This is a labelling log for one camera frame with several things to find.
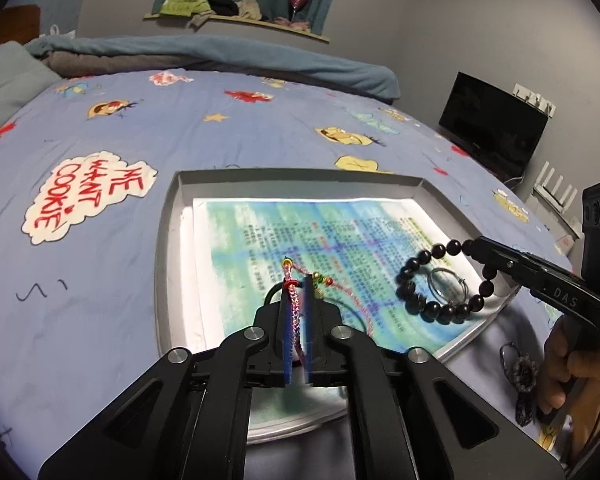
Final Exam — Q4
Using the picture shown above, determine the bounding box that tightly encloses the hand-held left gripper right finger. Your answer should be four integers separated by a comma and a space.
302, 274, 567, 480

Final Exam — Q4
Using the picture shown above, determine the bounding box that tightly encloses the red braided string bracelet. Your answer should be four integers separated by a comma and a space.
280, 257, 400, 367

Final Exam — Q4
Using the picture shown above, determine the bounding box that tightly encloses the black monitor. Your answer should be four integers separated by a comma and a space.
439, 71, 551, 181

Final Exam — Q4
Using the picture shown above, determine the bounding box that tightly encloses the wooden headboard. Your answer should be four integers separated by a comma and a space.
0, 4, 42, 61

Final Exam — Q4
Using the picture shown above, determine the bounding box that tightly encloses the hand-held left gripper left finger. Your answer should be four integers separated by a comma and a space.
37, 280, 301, 480

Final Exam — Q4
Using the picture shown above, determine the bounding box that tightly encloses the blue cartoon printed bed sheet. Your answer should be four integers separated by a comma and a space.
0, 67, 588, 478

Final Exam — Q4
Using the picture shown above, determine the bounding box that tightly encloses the blue green printed paper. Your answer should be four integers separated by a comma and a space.
192, 197, 481, 356

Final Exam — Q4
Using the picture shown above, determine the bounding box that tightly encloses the pile of clothes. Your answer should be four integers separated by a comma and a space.
157, 0, 263, 29

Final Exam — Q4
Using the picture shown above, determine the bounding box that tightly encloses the thin silver bangle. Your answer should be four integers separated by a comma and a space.
428, 268, 469, 302

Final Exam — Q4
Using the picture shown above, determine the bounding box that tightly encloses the blue duvet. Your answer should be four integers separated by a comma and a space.
24, 34, 400, 101

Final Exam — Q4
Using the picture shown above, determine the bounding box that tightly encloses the white router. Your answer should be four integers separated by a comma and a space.
524, 161, 583, 241

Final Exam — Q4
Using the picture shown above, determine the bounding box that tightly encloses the dark beaded bracelet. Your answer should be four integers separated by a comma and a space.
500, 342, 539, 394

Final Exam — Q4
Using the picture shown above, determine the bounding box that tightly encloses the light blue pillow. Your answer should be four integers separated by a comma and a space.
0, 41, 61, 137

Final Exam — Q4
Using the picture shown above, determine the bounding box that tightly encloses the grey metal tray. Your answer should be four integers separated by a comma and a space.
154, 168, 518, 445

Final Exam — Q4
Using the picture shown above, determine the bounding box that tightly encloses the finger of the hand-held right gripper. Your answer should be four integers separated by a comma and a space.
472, 235, 600, 343

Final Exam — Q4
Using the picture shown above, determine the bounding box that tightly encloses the white wall power strip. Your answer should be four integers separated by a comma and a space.
512, 83, 557, 117

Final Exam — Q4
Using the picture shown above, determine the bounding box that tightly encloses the wooden window sill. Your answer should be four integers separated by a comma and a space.
143, 12, 331, 44

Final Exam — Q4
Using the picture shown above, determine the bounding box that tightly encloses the black bead bracelet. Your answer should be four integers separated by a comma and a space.
394, 240, 498, 325

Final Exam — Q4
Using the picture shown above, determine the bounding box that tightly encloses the dark tassel cord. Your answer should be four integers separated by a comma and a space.
516, 393, 536, 428

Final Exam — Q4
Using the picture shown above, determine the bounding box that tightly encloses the person's right hand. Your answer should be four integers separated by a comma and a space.
536, 316, 600, 423

